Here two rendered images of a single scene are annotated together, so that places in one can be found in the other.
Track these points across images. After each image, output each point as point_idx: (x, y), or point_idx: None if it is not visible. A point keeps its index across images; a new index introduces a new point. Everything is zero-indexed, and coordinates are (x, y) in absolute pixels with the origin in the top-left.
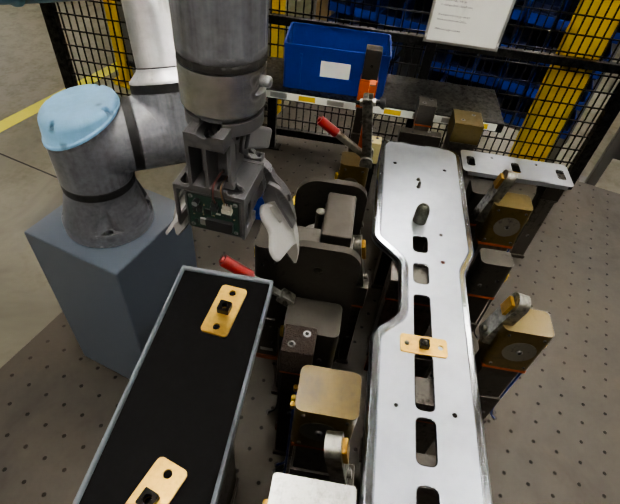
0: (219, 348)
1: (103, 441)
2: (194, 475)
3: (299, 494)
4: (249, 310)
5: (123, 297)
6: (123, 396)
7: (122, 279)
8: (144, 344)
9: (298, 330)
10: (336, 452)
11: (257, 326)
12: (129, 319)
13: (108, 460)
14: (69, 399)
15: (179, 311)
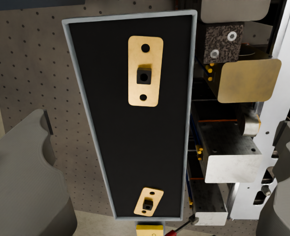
0: (154, 116)
1: (107, 188)
2: (167, 190)
3: (225, 162)
4: (172, 66)
5: (18, 8)
6: (101, 166)
7: (0, 3)
8: (61, 0)
9: (221, 34)
10: (251, 136)
11: (186, 85)
12: (37, 7)
13: (115, 190)
14: (38, 25)
15: (97, 87)
